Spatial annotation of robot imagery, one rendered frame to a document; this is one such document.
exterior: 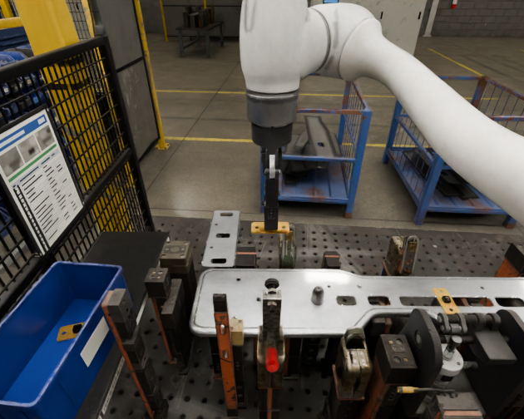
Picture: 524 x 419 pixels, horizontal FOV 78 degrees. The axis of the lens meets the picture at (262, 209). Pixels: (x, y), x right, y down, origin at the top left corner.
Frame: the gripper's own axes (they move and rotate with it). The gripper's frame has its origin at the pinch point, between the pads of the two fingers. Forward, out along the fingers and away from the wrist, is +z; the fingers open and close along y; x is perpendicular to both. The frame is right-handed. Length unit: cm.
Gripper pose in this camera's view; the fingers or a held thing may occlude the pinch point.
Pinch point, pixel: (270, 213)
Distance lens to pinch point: 69.7
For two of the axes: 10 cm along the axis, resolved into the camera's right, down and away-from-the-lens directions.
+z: 0.1, 8.2, 5.7
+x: -10.0, 0.0, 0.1
